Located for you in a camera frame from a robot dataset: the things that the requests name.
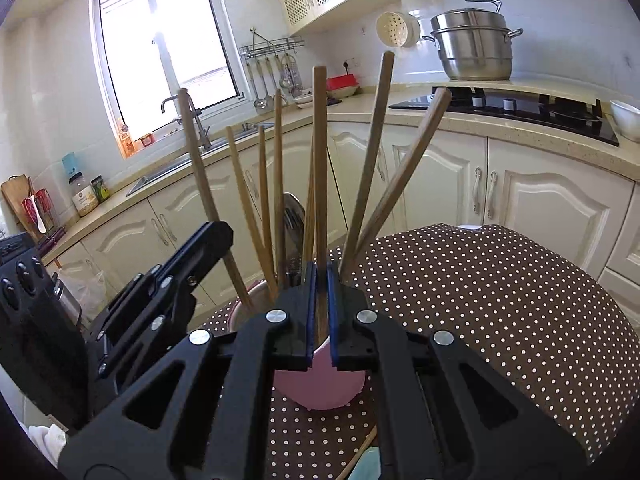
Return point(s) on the hanging metal spatula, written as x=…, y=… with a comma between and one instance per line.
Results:
x=297, y=91

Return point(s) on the white wall colander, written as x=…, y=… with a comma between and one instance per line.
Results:
x=395, y=27

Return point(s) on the hanging metal ladle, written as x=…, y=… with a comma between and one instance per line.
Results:
x=258, y=104
x=270, y=97

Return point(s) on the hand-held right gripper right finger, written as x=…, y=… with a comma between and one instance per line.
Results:
x=334, y=302

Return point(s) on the stainless steel steamer pot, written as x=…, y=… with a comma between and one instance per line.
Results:
x=472, y=55

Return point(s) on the metal spoon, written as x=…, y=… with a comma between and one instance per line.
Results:
x=294, y=220

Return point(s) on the pink cup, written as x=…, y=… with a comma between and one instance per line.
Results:
x=320, y=385

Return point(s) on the white bowl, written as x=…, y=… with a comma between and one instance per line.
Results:
x=627, y=117

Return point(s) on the red lidded container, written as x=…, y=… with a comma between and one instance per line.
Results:
x=342, y=82

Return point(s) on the metal utensil rail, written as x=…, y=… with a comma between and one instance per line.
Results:
x=272, y=49

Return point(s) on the brown polka dot tablecloth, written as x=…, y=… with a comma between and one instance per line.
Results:
x=500, y=310

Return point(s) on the stainless steel sink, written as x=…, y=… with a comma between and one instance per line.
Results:
x=160, y=172

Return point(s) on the white cloth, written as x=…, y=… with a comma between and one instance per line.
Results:
x=47, y=442

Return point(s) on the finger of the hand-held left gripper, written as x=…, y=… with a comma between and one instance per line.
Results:
x=205, y=247
x=127, y=305

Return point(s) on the orange box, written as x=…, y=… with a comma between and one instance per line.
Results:
x=126, y=142

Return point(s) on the hanging metal skimmer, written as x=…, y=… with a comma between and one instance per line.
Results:
x=286, y=77

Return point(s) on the small white dish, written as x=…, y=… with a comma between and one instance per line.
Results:
x=305, y=100

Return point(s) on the blue carton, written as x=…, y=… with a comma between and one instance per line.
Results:
x=72, y=164

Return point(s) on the red utensil rack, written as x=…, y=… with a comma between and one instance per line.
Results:
x=42, y=202

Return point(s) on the cream kitchen base cabinets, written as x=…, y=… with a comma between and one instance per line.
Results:
x=545, y=195

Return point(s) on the mint green plastic utensil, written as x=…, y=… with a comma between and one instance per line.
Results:
x=371, y=467

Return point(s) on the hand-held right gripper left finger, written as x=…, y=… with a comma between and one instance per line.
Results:
x=311, y=300

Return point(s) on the metal faucet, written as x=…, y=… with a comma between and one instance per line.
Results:
x=200, y=125

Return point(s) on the white plastic bag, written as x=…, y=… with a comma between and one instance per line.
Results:
x=82, y=287

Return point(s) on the small red box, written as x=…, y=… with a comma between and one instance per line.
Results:
x=146, y=140

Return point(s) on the bunch of wooden chopsticks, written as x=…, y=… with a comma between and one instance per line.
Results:
x=368, y=160

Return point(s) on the wall socket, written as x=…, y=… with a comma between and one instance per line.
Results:
x=351, y=64

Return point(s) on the glass jar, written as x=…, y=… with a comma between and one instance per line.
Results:
x=85, y=200

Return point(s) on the black gas stove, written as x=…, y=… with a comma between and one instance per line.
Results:
x=540, y=110

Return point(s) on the window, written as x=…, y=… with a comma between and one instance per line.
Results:
x=160, y=50

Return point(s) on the wooden cutting board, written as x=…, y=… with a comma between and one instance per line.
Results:
x=12, y=195

